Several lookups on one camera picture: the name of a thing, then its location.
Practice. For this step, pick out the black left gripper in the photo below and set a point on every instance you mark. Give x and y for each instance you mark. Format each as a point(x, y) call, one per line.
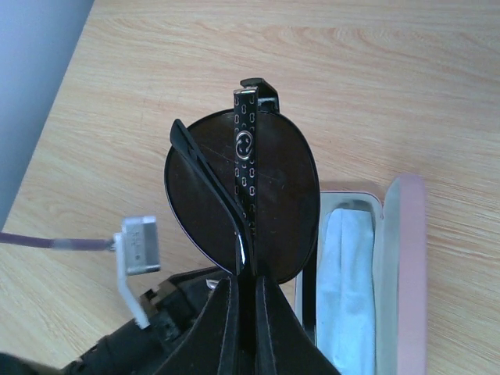
point(129, 349)

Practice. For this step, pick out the light blue cleaning cloth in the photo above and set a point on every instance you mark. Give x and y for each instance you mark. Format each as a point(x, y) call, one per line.
point(345, 313)

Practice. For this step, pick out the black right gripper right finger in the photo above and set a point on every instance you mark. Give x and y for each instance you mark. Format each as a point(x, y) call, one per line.
point(283, 347)

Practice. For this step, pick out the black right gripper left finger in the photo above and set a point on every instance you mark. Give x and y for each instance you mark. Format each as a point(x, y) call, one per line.
point(212, 345)

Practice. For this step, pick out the black round sunglasses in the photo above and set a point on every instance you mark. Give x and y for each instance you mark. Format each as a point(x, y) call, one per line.
point(243, 185)

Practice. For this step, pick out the pink glasses case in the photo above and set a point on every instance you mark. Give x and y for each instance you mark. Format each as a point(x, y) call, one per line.
point(399, 268)

